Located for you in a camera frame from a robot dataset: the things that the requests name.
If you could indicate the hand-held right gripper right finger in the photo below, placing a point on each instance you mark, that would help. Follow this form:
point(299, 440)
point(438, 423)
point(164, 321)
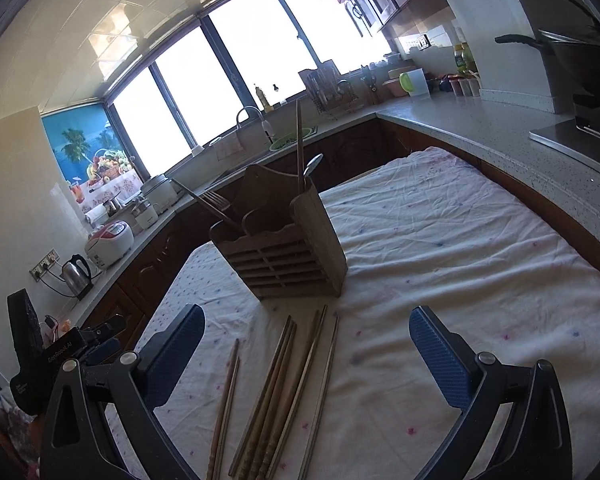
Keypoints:
point(437, 355)

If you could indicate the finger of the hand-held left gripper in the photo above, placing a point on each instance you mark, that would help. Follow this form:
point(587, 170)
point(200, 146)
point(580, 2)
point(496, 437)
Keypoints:
point(104, 351)
point(105, 330)

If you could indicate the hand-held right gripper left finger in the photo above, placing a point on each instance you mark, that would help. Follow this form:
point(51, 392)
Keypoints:
point(180, 345)

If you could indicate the dark carved wooden chopstick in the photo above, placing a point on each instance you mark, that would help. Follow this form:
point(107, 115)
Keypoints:
point(231, 400)

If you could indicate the bunch of assorted chopsticks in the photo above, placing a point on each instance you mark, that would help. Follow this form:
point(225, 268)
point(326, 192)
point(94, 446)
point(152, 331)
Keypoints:
point(279, 360)

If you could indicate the wooden utensil holder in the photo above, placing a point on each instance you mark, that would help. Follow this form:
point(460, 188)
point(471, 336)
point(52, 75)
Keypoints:
point(290, 260)

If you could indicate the steel electric kettle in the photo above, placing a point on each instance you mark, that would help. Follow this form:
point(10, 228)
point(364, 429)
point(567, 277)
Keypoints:
point(76, 275)

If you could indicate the wooden base cabinets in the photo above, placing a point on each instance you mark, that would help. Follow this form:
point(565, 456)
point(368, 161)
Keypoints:
point(145, 270)

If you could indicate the dark patterned cloth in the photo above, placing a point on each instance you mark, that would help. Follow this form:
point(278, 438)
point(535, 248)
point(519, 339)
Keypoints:
point(0, 435)

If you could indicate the white and red rice cooker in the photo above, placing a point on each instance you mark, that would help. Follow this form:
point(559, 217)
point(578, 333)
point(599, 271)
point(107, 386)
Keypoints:
point(111, 242)

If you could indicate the white floral tablecloth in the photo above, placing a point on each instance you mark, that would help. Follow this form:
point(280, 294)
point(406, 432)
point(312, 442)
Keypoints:
point(455, 260)

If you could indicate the paper towel roll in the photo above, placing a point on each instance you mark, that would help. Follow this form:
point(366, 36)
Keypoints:
point(96, 214)

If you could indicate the small white appliance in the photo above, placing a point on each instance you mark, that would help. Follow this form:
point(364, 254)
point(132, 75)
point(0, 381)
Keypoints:
point(145, 215)

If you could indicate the small dark pot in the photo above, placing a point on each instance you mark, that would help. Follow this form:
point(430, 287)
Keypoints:
point(116, 206)

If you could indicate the large white cooker pot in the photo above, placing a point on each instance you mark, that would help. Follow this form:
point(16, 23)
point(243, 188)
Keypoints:
point(160, 194)

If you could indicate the metal fork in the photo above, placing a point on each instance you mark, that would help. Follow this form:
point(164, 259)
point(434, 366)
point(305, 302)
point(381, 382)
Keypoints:
point(219, 201)

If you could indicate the metal spoon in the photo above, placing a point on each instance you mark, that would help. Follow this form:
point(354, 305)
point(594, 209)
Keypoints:
point(314, 164)

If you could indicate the green basin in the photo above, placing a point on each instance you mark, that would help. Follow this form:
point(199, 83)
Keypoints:
point(282, 141)

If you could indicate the curved sink faucet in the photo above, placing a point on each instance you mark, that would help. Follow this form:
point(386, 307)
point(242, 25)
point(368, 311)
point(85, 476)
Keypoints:
point(247, 110)

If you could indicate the yellow dish soap bottle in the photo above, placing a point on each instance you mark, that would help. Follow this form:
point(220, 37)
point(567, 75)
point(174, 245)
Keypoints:
point(264, 100)

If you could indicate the gas stove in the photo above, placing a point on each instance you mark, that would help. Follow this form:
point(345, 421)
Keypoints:
point(580, 132)

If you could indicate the stack of pink bowls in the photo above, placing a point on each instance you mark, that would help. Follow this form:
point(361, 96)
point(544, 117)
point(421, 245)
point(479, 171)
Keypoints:
point(392, 89)

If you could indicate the row of spice jars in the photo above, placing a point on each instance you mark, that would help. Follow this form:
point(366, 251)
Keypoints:
point(465, 86)

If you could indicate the white container with green lid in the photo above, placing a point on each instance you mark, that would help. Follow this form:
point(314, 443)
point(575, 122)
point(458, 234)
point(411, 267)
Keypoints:
point(417, 82)

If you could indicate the yellow cooking oil bottle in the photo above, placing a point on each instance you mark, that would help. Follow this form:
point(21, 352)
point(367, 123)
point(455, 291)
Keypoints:
point(462, 60)

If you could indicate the large kitchen window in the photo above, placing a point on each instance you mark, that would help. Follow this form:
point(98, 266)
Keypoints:
point(255, 50)

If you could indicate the black wok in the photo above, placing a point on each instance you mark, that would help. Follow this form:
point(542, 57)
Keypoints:
point(575, 65)

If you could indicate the black ladle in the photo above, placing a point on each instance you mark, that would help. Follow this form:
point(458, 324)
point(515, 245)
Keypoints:
point(575, 2)

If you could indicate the wall power socket strip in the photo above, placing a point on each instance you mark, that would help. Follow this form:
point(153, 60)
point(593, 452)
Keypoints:
point(44, 264)

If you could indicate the tropical fruit wall poster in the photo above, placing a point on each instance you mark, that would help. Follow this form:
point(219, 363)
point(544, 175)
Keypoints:
point(85, 140)

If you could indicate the white wall socket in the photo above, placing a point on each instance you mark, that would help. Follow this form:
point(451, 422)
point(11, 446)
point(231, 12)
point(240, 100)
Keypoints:
point(424, 41)

